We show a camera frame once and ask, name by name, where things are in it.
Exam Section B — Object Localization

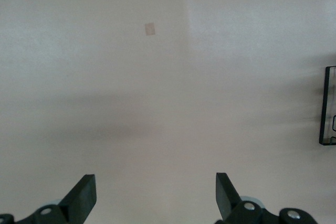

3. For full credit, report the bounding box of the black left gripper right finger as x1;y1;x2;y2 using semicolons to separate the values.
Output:
215;173;318;224

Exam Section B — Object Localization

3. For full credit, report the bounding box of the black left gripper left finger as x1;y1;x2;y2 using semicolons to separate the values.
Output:
0;174;97;224

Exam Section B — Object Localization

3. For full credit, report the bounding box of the black wire cup holder rack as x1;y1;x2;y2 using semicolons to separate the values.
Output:
319;66;336;146

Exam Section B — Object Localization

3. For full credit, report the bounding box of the small square tape mark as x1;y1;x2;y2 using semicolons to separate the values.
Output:
144;22;156;36

